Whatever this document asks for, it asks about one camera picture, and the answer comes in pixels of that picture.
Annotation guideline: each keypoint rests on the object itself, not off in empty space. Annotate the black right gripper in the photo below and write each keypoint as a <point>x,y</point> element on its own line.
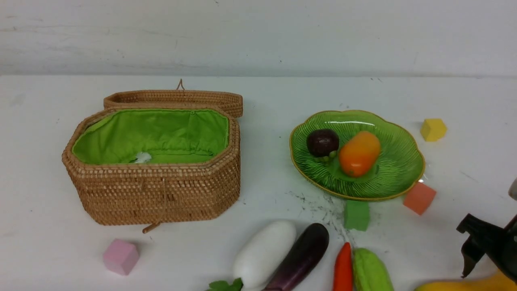
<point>498,243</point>

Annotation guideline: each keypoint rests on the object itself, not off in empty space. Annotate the yellow banana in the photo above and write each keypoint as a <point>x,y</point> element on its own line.
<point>495,282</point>

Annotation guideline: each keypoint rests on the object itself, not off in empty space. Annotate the purple eggplant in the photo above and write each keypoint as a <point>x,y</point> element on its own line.
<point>305,254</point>

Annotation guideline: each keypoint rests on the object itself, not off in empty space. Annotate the yellow foam cube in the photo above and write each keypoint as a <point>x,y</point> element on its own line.
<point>433,129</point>

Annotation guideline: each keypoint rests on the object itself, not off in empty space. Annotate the orange mango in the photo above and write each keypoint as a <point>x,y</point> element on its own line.
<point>358,155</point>

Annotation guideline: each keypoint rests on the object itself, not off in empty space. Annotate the green foam cube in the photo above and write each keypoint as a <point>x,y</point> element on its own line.
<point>356,215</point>

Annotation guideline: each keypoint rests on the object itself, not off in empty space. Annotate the white radish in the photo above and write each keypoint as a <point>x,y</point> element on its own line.
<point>259,258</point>

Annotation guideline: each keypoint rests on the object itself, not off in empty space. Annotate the red chili pepper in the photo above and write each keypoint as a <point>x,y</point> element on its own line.
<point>343,272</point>

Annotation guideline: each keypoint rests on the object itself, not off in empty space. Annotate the orange foam cube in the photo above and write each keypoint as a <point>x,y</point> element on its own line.
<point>419,198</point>

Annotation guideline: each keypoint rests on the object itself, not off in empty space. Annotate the woven rattan basket lid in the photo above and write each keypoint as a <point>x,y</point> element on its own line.
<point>231,103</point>

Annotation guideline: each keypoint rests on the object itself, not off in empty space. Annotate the pink foam cube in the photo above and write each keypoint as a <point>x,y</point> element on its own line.
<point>121,257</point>

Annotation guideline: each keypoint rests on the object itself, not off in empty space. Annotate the woven rattan basket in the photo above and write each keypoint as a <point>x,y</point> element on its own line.
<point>152,165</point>

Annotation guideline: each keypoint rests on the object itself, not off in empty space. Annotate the green cucumber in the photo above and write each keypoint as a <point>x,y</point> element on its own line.
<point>370,273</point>

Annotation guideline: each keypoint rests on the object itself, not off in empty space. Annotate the green leaf-shaped glass plate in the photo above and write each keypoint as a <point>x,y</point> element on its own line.
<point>399,167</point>

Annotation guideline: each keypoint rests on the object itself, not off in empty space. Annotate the dark purple mangosteen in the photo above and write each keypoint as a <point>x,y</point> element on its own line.
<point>323,144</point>

